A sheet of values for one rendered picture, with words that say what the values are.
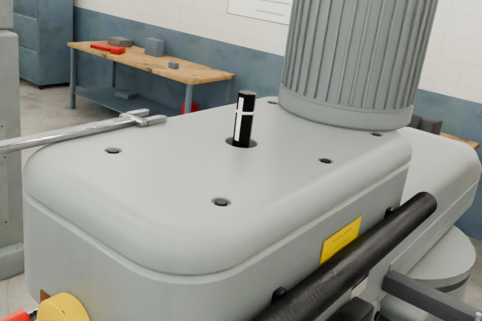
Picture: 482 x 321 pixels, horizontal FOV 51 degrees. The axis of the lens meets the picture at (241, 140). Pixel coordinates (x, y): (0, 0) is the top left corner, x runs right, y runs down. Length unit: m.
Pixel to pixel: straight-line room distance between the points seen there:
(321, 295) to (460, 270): 0.66
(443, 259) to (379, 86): 0.55
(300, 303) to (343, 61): 0.33
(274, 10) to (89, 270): 5.27
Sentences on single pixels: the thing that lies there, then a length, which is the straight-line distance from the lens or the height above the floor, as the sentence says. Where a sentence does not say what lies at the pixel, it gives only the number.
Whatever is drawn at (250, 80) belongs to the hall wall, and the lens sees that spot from 5.85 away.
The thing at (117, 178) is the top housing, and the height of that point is 1.89.
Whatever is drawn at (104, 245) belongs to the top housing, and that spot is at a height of 1.86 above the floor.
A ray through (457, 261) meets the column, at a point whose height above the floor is 1.56.
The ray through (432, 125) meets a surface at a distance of 4.42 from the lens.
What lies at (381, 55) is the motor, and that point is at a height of 1.99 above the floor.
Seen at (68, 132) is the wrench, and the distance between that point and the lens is 0.56.
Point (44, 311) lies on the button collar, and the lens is 0.50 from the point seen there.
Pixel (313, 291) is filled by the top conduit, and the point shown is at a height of 1.80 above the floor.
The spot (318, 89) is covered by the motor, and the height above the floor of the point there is 1.93.
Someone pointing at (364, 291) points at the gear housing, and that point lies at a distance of 0.78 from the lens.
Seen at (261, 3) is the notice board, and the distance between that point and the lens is 5.74.
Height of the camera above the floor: 2.08
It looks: 19 degrees down
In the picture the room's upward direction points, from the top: 7 degrees clockwise
